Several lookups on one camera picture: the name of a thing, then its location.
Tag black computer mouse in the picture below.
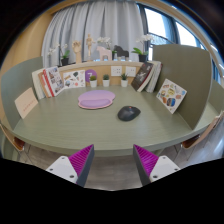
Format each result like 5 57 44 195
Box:
117 105 141 122

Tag wooden artist mannequin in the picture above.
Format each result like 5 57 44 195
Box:
85 33 96 62

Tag white wall socket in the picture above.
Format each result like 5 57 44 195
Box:
110 65 123 77
125 66 137 78

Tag green desk partition panel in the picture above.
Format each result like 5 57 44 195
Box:
0 55 44 130
152 44 213 130

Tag round purple number sign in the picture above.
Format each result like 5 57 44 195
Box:
84 69 98 83

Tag white leaning books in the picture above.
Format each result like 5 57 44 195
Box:
31 68 48 100

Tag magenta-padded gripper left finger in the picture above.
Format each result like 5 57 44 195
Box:
45 144 95 188

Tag red-edged picture magazine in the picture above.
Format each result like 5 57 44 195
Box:
42 65 65 98

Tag wooden hand model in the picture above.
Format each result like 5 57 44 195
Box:
71 40 83 64

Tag white sticker sheet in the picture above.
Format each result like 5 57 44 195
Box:
62 69 87 90

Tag wooden chair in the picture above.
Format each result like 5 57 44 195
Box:
0 123 33 164
173 111 224 161

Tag pink horse figure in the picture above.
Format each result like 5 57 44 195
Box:
96 45 113 62

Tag white book stack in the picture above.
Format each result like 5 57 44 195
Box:
144 60 164 94

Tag purple mouse pad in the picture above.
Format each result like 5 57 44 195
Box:
77 89 116 110

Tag colourful sticker sheet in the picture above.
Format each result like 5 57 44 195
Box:
156 78 188 115

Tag black book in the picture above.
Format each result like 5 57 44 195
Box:
130 62 155 92

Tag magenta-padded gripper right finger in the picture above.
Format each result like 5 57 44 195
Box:
133 144 181 187

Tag black horse figure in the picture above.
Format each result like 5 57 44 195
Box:
113 45 130 62

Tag small succulent in white pot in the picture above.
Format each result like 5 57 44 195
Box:
89 75 98 89
120 72 129 88
102 73 111 88

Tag grey curtain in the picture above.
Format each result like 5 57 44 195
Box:
41 1 145 68

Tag beige card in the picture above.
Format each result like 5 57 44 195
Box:
14 87 39 120

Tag wooden desk back ledge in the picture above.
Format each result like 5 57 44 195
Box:
58 59 145 87

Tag dark-framed window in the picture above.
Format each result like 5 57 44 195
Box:
138 3 224 84

